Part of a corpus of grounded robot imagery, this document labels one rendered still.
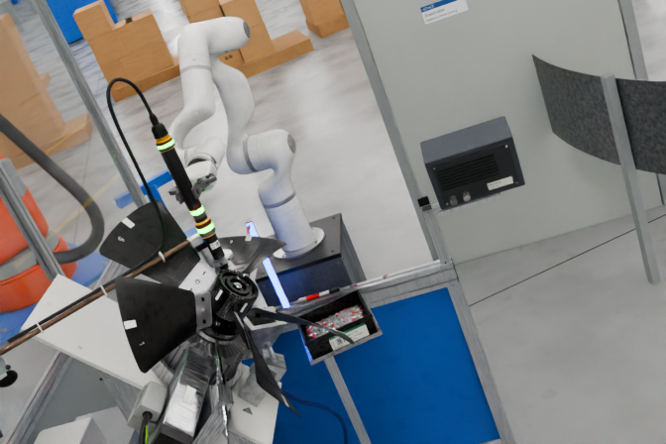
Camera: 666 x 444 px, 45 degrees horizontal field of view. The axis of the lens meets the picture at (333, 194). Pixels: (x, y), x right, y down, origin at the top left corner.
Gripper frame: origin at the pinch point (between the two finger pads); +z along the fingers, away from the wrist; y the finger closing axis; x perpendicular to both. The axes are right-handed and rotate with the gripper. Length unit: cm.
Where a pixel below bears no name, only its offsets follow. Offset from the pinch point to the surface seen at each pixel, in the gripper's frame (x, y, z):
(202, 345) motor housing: -34.6, 7.8, 16.0
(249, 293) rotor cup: -27.6, -7.0, 9.4
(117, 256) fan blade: -8.0, 22.2, 6.5
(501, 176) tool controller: -36, -77, -32
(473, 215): -119, -61, -181
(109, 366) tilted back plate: -28.3, 28.6, 24.4
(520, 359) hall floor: -145, -64, -94
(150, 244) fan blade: -9.3, 14.7, 2.1
